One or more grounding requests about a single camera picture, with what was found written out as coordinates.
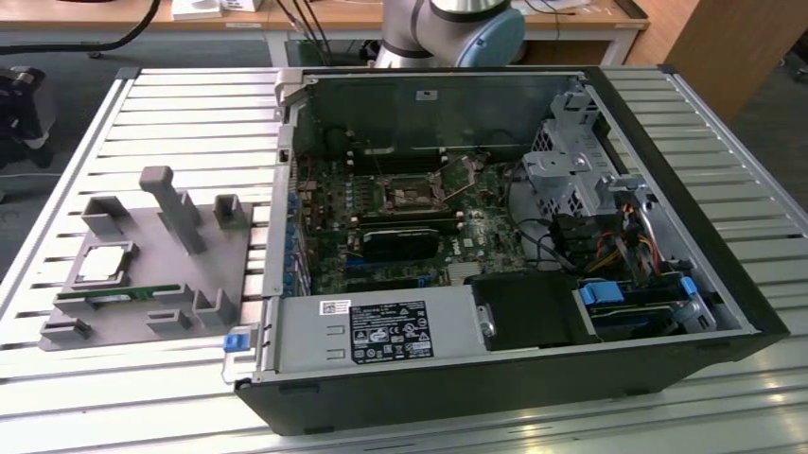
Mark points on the silver CPU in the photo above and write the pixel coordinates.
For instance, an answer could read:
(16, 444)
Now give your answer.
(100, 265)

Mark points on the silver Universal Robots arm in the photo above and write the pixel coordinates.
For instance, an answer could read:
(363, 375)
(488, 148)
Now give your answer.
(442, 28)

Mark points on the CPU socket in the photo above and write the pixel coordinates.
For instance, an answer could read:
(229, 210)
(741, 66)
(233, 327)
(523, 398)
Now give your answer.
(410, 194)

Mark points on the wooden desk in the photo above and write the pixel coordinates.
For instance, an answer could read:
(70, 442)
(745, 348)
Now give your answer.
(201, 24)
(586, 21)

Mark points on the grey parts rack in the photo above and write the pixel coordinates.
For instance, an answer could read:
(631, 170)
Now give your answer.
(157, 265)

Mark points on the white and blue box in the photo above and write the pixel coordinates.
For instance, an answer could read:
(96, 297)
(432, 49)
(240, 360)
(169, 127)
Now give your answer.
(239, 5)

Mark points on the green RAM stick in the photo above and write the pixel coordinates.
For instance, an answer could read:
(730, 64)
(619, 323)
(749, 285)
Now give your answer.
(113, 293)

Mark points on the green box under desk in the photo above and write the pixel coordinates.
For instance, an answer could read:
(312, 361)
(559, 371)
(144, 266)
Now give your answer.
(310, 53)

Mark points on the blue case latch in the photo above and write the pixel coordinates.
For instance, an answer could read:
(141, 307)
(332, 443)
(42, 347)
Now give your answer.
(236, 343)

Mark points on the black RAM slot bank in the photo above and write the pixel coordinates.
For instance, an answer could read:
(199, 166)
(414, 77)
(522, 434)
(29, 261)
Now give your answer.
(403, 163)

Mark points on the installed black RAM sticks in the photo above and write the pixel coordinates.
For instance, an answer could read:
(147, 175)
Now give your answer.
(403, 218)

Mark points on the silver power supply unit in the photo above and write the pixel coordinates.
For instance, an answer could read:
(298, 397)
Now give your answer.
(303, 331)

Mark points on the black graphics card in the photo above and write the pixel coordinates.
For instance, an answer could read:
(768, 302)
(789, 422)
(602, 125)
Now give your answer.
(398, 246)

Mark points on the silver chipset heatsink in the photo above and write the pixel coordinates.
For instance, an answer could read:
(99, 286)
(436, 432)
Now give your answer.
(460, 273)

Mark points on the green motherboard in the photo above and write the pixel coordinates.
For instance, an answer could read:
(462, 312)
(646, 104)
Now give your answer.
(491, 232)

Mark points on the metal drive cage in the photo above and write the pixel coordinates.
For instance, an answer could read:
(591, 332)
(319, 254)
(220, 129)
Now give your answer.
(567, 165)

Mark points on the black plastic shroud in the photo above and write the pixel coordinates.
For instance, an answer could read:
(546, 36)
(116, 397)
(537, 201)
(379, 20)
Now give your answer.
(530, 307)

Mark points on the white papers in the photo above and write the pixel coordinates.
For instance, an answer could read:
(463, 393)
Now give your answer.
(586, 9)

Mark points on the black open PC case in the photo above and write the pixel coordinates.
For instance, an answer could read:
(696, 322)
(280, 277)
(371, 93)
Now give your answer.
(442, 402)

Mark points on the blue disk carrier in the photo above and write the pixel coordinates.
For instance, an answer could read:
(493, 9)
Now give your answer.
(599, 294)

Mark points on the black hard disk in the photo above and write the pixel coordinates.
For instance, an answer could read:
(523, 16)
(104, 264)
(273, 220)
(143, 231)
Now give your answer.
(630, 321)

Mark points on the wooden cabinet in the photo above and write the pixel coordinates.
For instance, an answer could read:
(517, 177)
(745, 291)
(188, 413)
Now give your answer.
(725, 47)

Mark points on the blue plastic clip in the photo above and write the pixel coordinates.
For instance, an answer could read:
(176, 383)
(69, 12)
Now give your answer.
(686, 288)

